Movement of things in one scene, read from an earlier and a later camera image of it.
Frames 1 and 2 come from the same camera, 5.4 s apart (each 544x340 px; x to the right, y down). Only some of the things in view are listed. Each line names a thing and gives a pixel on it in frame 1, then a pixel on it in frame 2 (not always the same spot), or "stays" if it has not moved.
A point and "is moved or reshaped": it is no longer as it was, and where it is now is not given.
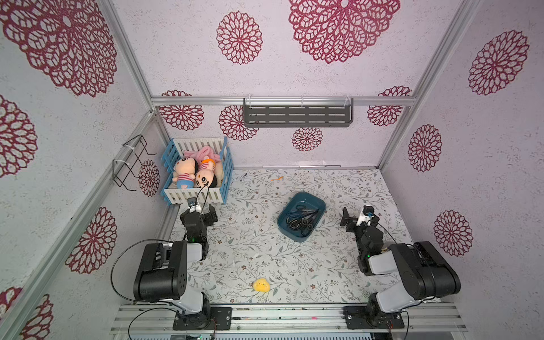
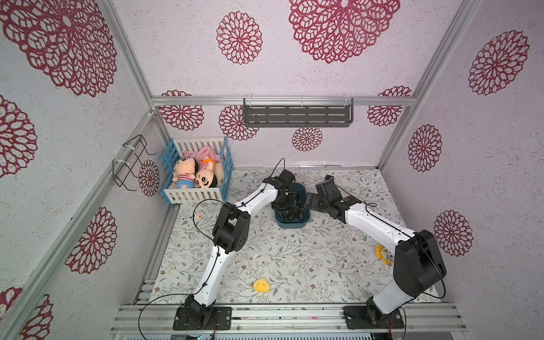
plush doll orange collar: [206, 177] stays
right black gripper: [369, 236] -> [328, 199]
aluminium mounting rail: [288, 318] stays
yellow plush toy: [261, 285] stays
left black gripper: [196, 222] -> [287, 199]
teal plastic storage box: [300, 215] is moved or reshaped
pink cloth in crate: [198, 155] stays
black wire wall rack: [120, 169] stays
